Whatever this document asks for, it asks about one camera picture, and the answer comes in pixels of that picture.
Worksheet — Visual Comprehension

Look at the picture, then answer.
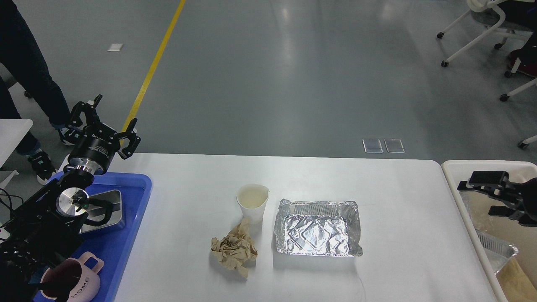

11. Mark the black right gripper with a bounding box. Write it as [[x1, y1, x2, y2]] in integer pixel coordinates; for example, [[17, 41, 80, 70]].
[[458, 171, 533, 222]]

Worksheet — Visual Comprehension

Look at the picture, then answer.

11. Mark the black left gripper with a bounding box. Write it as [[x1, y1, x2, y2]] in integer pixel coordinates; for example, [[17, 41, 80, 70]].
[[67, 94, 141, 174]]

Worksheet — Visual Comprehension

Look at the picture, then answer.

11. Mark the square stainless steel tray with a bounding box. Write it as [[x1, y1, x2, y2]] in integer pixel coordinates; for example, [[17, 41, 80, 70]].
[[79, 190, 126, 237]]

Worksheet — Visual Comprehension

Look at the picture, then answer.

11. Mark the pink HOME mug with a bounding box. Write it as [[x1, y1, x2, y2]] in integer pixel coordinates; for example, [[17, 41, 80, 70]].
[[40, 252, 104, 302]]

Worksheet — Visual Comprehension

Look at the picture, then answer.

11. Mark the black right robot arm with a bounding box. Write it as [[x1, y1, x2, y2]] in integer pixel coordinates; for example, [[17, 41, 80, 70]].
[[457, 171, 537, 227]]

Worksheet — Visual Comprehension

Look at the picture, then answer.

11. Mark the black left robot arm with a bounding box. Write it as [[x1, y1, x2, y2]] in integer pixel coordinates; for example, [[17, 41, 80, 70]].
[[1, 94, 141, 302]]

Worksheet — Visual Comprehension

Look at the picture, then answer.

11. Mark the white plastic bin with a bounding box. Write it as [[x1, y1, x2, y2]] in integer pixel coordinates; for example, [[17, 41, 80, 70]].
[[442, 160, 537, 302]]

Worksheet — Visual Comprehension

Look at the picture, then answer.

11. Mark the white side table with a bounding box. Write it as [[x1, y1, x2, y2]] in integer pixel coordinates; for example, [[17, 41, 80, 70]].
[[0, 119, 33, 166]]

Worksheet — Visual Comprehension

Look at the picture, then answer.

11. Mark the clear floor plate right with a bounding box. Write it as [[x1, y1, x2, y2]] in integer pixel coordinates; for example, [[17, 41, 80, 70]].
[[384, 139, 405, 154]]

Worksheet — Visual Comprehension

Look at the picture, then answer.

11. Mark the clear floor plate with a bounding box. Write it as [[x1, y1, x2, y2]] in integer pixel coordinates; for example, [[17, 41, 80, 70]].
[[362, 139, 383, 154], [384, 139, 405, 154]]

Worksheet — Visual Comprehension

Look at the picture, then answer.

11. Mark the person in dark jeans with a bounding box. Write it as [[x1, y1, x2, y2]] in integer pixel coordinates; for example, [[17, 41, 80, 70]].
[[0, 0, 82, 185]]

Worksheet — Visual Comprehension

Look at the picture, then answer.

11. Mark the blue plastic tray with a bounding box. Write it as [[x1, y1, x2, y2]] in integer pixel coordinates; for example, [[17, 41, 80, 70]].
[[72, 172, 153, 302]]

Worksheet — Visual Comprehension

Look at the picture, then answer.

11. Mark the clear floor plate left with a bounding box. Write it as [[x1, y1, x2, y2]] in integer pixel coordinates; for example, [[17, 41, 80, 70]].
[[362, 139, 383, 154]]

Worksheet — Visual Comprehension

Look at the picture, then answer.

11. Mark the white paper cup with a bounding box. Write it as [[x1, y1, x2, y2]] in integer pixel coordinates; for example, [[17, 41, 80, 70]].
[[236, 184, 270, 225]]

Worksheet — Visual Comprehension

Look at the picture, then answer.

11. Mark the aluminium foil container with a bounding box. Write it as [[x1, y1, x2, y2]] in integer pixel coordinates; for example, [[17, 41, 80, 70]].
[[274, 199, 364, 257]]

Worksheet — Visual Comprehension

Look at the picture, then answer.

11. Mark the crumpled brown paper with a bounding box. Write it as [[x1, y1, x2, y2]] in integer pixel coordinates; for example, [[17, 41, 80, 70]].
[[211, 218, 258, 279]]

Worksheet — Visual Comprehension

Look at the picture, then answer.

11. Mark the white office chair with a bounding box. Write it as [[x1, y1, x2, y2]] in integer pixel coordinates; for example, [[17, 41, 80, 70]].
[[437, 0, 536, 77]]

